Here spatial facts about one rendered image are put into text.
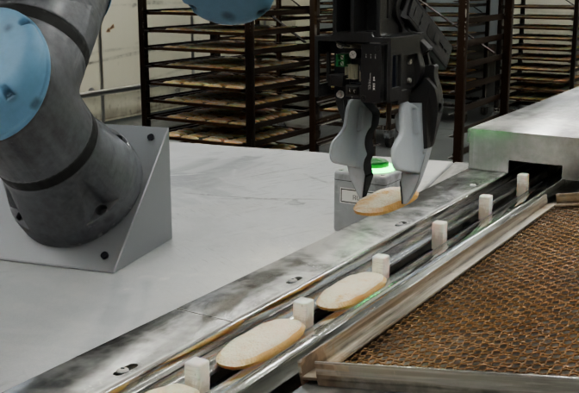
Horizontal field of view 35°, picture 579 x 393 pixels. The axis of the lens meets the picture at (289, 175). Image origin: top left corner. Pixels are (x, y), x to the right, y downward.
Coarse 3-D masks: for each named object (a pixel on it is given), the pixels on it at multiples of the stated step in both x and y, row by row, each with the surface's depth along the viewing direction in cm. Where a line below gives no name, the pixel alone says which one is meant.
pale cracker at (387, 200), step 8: (376, 192) 84; (384, 192) 83; (392, 192) 83; (400, 192) 83; (416, 192) 85; (360, 200) 81; (368, 200) 81; (376, 200) 80; (384, 200) 80; (392, 200) 81; (400, 200) 82; (360, 208) 80; (368, 208) 79; (376, 208) 79; (384, 208) 79; (392, 208) 80; (400, 208) 81
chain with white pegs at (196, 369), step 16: (528, 176) 119; (480, 208) 108; (496, 208) 114; (432, 240) 97; (384, 256) 84; (384, 272) 84; (304, 304) 72; (304, 320) 73; (320, 320) 77; (192, 368) 61; (208, 368) 62; (192, 384) 61; (208, 384) 62
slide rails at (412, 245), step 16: (496, 192) 118; (512, 192) 119; (528, 192) 118; (464, 208) 110; (448, 224) 103; (480, 224) 103; (416, 240) 96; (448, 240) 96; (400, 256) 91; (352, 272) 86; (400, 272) 86; (272, 320) 74; (304, 336) 71; (256, 368) 65; (160, 384) 63; (224, 384) 63
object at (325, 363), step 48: (480, 240) 79; (528, 240) 82; (576, 240) 79; (432, 288) 70; (480, 288) 69; (528, 288) 67; (576, 288) 65; (336, 336) 58; (384, 336) 61; (432, 336) 59; (480, 336) 58; (528, 336) 57; (576, 336) 55; (336, 384) 53; (384, 384) 51; (432, 384) 50; (480, 384) 48; (528, 384) 47; (576, 384) 45
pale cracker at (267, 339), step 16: (288, 320) 72; (240, 336) 69; (256, 336) 68; (272, 336) 69; (288, 336) 69; (224, 352) 66; (240, 352) 66; (256, 352) 66; (272, 352) 67; (240, 368) 65
